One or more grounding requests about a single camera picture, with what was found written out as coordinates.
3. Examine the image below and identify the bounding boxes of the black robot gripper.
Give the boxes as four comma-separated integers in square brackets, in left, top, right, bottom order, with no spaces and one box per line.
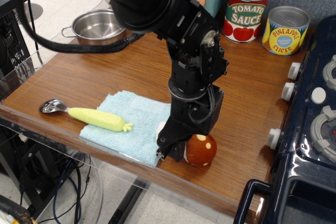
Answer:
[156,85,224,162]

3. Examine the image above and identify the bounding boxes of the plush brown white mushroom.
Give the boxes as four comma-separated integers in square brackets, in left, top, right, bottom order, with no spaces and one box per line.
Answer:
[156,121,218,167]

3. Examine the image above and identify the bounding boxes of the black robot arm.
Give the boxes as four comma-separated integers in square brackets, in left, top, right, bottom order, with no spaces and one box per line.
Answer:
[109,0,228,161]

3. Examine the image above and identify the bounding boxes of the light blue folded rag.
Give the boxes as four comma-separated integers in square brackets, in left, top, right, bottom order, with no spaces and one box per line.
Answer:
[79,90,173,167]

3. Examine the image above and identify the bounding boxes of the white stove knob front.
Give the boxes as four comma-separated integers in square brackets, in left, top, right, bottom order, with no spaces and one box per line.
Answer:
[266,129,281,150]

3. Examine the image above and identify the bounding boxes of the white stove knob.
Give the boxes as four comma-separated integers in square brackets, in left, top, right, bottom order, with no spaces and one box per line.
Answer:
[287,62,301,81]
[281,82,295,102]
[266,129,281,150]

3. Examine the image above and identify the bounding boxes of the white stove knob middle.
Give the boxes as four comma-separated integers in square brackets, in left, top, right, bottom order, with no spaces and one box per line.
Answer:
[281,82,295,102]

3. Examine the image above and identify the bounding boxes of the dark blue toy stove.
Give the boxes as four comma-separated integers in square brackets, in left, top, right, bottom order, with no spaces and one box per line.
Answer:
[234,16,335,223]

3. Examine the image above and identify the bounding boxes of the small steel pot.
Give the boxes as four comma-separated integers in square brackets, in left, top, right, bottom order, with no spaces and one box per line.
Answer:
[61,9,127,46]

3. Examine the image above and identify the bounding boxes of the white stove knob rear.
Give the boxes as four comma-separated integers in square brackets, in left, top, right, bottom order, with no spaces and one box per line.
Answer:
[287,62,301,81]

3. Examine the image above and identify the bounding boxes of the tomato sauce can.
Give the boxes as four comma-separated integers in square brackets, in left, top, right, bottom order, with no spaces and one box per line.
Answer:
[223,0,268,42]

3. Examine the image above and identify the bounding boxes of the pineapple slices can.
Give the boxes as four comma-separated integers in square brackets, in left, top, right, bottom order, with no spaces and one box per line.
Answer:
[262,6,311,56]

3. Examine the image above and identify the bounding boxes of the clear acrylic table guard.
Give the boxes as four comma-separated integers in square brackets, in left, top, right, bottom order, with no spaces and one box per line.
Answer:
[1,33,270,215]

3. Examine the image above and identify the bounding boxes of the round floor vent grate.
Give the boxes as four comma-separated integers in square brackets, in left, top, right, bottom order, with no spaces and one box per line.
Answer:
[24,2,44,23]

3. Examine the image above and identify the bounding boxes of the yellow corn handled spoon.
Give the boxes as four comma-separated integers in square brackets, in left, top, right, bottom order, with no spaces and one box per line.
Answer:
[39,98,133,132]

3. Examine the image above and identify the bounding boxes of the floor cables under table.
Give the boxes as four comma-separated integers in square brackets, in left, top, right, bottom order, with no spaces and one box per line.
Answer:
[36,153,92,224]

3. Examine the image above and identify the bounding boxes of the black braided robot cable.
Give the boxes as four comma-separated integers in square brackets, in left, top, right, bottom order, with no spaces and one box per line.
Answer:
[13,0,145,54]

